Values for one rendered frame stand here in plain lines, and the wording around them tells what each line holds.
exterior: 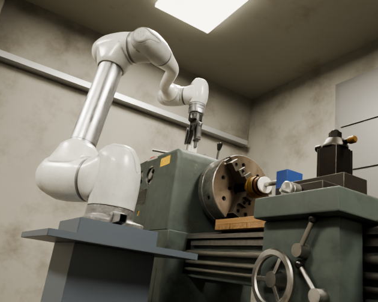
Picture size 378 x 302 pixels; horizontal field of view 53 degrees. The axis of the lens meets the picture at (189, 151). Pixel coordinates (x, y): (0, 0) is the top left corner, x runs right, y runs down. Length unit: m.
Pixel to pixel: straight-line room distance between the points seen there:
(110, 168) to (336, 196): 0.68
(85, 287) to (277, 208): 0.56
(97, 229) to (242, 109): 4.19
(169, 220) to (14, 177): 2.34
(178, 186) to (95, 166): 0.55
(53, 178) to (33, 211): 2.45
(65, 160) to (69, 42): 3.07
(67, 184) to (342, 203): 0.85
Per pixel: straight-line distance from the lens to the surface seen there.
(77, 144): 1.38
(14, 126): 3.90
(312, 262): 0.99
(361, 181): 1.20
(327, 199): 0.93
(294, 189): 1.07
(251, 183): 1.59
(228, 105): 5.03
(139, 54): 1.59
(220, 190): 1.63
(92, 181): 1.25
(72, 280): 1.12
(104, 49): 1.64
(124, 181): 1.22
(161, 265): 1.67
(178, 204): 1.70
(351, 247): 0.98
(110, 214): 1.19
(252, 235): 1.32
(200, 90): 2.04
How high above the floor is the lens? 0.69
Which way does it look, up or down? 18 degrees up
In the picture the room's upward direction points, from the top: 8 degrees clockwise
